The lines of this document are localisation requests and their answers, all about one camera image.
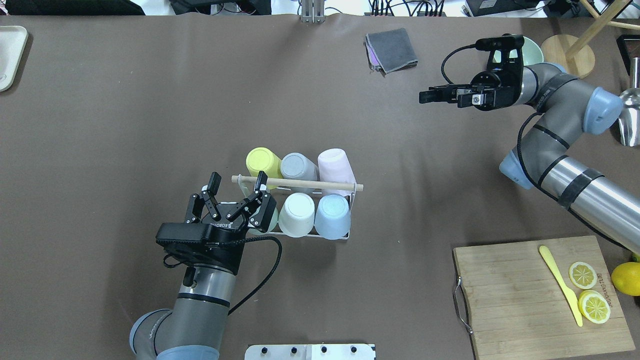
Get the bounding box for yellow plastic cup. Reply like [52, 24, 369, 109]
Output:
[246, 146, 284, 179]

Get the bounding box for white plastic cup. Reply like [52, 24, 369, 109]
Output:
[278, 193, 315, 238]

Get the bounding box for green ceramic bowl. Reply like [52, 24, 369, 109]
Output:
[521, 36, 545, 66]

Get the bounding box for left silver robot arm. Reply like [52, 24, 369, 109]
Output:
[129, 171, 281, 360]

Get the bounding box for pink plastic cup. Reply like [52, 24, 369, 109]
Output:
[317, 148, 357, 184]

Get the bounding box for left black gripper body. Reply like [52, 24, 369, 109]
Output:
[184, 200, 248, 273]

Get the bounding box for blue plastic cup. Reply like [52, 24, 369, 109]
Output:
[314, 194, 351, 240]

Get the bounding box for yellow plastic knife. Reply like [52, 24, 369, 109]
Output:
[538, 244, 584, 327]

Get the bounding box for wooden mug tree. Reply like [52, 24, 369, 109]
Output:
[541, 0, 640, 79]

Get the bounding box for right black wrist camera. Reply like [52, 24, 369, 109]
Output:
[474, 34, 525, 64]

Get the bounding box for grey plastic cup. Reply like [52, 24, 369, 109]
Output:
[279, 152, 320, 182]

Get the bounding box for wooden cutting board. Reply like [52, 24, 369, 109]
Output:
[453, 235, 636, 360]

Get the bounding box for aluminium frame post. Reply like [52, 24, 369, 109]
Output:
[299, 0, 326, 24]

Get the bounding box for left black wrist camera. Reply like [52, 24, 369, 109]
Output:
[155, 222, 215, 249]

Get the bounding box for metal scoop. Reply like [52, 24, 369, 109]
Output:
[618, 57, 640, 147]

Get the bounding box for yellow lemon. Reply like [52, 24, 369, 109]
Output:
[610, 261, 640, 297]

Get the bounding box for grey folded cloth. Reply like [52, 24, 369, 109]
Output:
[364, 28, 418, 74]

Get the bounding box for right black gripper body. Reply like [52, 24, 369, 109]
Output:
[470, 70, 525, 111]

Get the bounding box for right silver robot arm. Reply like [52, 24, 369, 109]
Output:
[418, 60, 639, 253]

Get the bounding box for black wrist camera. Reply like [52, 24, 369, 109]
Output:
[474, 34, 525, 64]
[155, 222, 215, 249]

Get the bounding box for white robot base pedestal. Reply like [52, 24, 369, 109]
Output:
[244, 342, 377, 360]

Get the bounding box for lemon slice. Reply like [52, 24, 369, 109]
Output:
[568, 261, 598, 290]
[578, 289, 611, 324]

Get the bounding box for white wire cup holder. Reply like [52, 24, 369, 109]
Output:
[231, 172, 364, 241]

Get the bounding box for cream plastic tray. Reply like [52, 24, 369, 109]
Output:
[0, 25, 29, 92]

